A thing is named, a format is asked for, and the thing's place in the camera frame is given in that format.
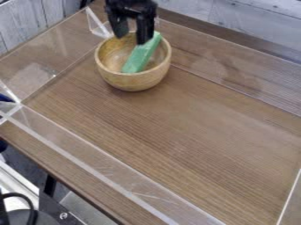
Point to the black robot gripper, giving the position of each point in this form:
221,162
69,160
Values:
143,9

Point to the brown wooden bowl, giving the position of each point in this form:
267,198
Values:
133,73

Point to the green rectangular block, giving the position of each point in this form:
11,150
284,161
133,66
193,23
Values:
141,55

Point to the grey metal base plate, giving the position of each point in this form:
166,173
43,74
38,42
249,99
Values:
49,213

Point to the black table leg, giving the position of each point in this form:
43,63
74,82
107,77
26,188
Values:
50,185

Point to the clear acrylic tray wall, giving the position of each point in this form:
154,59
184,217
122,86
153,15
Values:
201,151

